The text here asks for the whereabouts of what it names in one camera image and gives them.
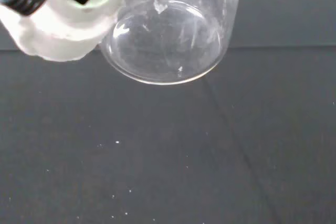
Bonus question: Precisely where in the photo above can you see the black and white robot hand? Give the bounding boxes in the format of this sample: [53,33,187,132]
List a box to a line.
[0,0,132,62]

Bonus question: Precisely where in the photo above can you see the black bench cloth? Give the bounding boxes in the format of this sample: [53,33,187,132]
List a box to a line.
[0,0,336,224]

